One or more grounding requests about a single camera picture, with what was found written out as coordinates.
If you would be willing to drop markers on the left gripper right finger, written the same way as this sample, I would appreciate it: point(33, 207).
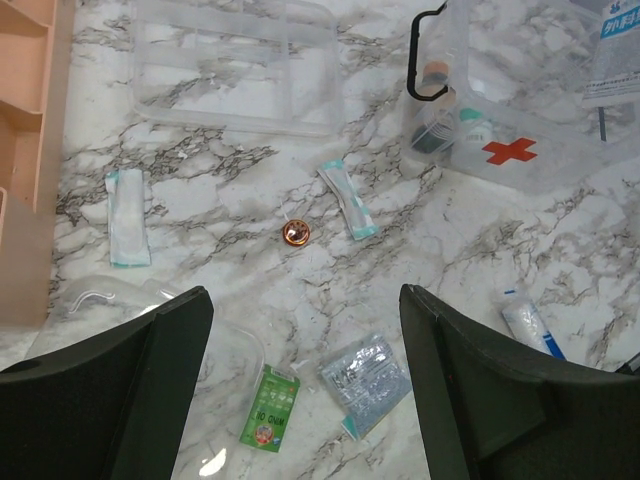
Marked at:
point(490, 407)

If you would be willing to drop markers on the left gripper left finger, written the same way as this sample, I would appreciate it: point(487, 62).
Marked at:
point(92, 410)

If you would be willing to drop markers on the silver blue pill packet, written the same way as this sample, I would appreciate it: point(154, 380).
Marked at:
point(366, 380)

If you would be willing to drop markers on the white green-label bottle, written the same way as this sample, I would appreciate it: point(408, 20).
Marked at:
point(475, 133)

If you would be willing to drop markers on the brown medicine bottle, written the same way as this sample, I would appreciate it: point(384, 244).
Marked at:
point(436, 121)

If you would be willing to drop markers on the clear first aid box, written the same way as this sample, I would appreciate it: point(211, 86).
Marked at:
point(523, 65)

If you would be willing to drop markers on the white gauze packet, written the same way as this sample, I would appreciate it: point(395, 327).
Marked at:
point(614, 77)

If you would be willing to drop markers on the green small medicine box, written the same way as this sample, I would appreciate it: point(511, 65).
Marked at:
point(270, 411)

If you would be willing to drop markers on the white blue tube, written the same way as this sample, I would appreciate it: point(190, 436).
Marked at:
point(526, 324)

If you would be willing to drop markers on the teal white swab packet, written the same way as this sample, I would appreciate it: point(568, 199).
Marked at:
point(356, 214)

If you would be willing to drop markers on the small copper tin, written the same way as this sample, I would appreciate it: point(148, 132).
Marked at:
point(296, 233)

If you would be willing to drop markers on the peach plastic file organizer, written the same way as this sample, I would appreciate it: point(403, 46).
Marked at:
point(36, 38)

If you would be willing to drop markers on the clear plastic tray insert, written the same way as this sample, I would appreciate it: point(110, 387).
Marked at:
point(268, 67)

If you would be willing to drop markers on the clear box lid black handle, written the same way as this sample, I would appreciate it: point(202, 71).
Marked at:
point(186, 339)

